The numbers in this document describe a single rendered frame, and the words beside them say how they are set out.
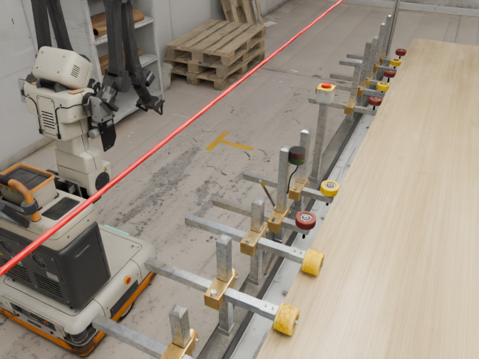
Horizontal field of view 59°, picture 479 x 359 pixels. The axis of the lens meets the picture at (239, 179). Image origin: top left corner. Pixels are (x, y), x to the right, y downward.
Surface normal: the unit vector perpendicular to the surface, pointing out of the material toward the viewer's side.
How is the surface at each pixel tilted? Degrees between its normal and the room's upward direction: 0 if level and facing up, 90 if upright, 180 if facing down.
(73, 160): 82
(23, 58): 90
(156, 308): 0
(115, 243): 0
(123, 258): 0
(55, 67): 48
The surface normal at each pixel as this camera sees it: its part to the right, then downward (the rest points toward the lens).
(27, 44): 0.90, 0.26
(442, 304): 0.00, -0.82
